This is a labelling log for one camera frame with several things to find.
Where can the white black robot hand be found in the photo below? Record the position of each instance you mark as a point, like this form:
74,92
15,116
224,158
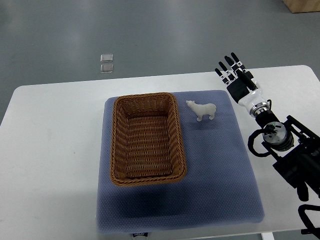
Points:
241,88

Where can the white toy bear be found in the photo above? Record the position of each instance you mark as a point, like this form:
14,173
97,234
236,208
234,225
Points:
202,109

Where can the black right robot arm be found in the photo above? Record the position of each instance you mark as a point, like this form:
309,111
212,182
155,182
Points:
295,148

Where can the brown wicker basket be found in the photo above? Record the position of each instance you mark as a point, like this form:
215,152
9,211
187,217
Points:
146,141

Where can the brown cardboard box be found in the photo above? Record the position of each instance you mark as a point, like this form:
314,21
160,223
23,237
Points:
302,6

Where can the blue-grey table mat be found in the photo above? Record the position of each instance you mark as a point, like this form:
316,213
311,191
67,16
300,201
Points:
219,187

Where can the upper metal floor plate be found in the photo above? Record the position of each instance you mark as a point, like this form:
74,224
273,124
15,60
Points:
106,57

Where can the black label tag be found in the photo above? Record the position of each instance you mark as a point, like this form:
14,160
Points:
140,234

